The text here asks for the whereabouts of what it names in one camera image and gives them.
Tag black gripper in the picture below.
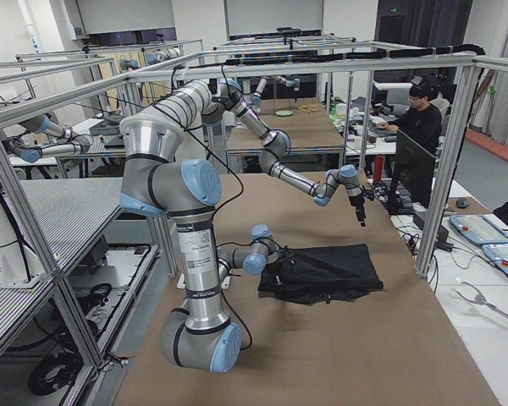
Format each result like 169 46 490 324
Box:
348 187 374 228
275 246 295 267

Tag black t-shirt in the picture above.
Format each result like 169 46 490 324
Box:
257 244 384 305

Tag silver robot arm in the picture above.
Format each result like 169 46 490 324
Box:
120 118 279 373
153 79 373 226

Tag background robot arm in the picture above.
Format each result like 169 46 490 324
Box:
4 114 92 163

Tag black computer monitor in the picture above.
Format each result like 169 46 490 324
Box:
387 130 435 215

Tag man in black jacket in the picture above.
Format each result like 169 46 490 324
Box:
377 74 442 155

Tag striped aluminium work table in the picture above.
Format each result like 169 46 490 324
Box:
0 176 126 272

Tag aluminium frame cage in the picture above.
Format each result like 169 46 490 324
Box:
0 44 508 372

